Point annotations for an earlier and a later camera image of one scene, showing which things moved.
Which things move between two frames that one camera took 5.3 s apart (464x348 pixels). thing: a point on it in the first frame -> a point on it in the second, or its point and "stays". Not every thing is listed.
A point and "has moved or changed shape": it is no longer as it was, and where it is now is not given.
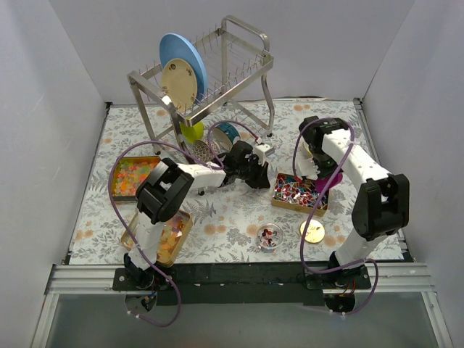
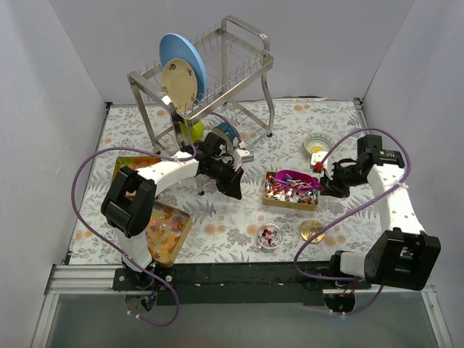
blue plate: x=172 y=46 stays
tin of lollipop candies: x=297 y=195 has moved or changed shape
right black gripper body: x=322 y=170 -> x=336 y=175
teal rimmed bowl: x=227 y=134 stays
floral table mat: x=303 y=217 stays
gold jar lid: x=315 y=232 stays
